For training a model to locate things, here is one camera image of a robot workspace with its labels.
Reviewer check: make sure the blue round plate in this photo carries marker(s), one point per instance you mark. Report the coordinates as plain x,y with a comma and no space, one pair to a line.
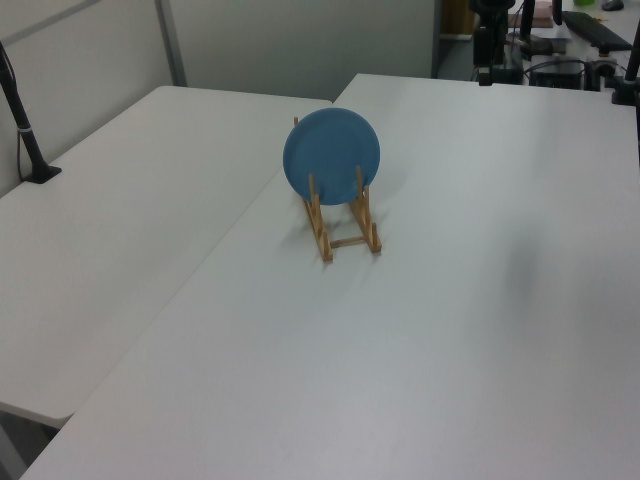
330,150

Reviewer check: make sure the wooden plate rack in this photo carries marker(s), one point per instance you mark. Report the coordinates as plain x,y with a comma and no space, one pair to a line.
324,241

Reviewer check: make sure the brown wooden cabinet panel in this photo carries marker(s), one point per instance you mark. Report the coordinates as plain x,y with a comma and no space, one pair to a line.
454,17

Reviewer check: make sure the black electronics box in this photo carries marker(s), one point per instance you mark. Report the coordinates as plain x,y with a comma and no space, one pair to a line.
556,76

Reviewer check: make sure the thin black monitor pole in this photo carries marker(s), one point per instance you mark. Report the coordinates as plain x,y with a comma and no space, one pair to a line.
527,20

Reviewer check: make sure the pink cardboard box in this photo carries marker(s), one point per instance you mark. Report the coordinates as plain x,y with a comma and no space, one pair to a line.
544,12

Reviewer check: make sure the dark device with knob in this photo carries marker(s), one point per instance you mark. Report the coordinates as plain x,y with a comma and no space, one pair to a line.
602,70

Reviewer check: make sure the black computer keyboard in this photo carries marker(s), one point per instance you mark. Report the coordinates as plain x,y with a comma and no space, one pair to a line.
595,31

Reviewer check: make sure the green container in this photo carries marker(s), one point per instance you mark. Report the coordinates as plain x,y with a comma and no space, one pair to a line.
585,2

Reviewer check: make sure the black stand pole with clamp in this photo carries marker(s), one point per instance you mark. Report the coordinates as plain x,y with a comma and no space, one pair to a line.
631,60

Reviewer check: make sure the grey computer mouse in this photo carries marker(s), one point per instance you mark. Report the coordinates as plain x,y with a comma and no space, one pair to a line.
613,4

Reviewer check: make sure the black camera stand with clamp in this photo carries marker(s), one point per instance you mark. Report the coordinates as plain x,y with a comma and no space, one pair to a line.
26,135

